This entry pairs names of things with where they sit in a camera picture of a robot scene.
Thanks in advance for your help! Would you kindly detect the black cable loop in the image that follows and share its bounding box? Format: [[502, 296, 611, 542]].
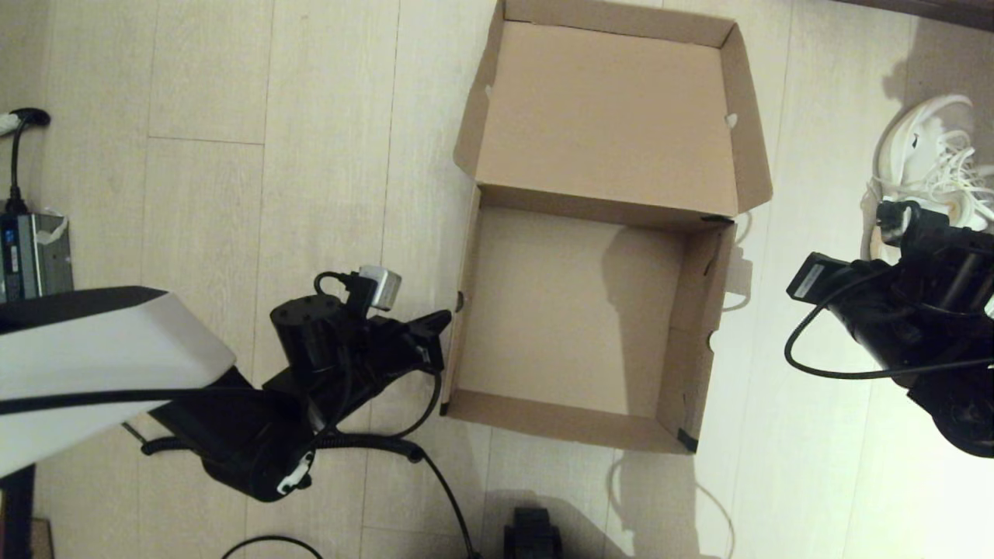
[[221, 535, 324, 559]]

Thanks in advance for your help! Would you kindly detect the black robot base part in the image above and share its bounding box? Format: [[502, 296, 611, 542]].
[[503, 508, 562, 559]]

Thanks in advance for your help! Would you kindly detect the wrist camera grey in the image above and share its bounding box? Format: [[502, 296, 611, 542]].
[[346, 265, 404, 313], [875, 200, 923, 247]]

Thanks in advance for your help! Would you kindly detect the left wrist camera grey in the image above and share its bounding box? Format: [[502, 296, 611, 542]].
[[346, 265, 404, 313]]

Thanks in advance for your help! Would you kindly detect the white sneaker yellow insole logo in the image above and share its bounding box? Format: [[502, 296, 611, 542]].
[[860, 94, 994, 266]]

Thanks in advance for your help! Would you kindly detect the white cable clip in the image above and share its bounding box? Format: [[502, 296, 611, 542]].
[[277, 450, 316, 495]]

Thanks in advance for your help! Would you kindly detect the black cable with spiral wrap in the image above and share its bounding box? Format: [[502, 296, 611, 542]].
[[140, 423, 482, 559]]

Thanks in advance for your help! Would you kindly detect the grey power adapter box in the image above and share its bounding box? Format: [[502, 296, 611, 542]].
[[0, 210, 75, 305]]

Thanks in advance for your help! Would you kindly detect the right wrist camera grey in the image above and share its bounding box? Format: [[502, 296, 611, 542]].
[[875, 200, 923, 247]]

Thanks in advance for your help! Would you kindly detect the brown cardboard shoe box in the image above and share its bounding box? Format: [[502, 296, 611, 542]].
[[438, 0, 774, 456]]

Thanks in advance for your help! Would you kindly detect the black plug cable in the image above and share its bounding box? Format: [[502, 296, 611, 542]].
[[4, 107, 52, 216]]

